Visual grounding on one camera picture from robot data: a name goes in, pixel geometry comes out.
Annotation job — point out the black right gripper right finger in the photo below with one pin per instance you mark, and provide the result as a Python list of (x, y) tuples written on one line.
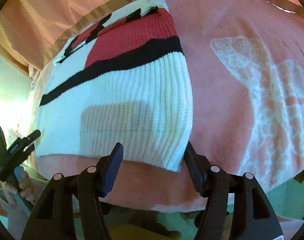
[(253, 215)]

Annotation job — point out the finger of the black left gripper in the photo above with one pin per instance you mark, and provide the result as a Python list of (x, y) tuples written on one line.
[(31, 137)]

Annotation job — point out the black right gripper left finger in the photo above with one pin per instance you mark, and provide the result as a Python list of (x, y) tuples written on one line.
[(52, 217)]

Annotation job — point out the white red black knit sweater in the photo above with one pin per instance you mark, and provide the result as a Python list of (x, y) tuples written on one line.
[(123, 79)]

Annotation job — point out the white sleeve forearm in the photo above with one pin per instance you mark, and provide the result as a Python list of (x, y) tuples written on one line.
[(17, 219)]

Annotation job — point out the pink curtain with tan hem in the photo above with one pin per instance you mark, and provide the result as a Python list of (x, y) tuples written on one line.
[(32, 32)]

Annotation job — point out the pink blanket with white pattern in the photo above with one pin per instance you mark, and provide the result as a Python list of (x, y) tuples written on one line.
[(245, 60)]

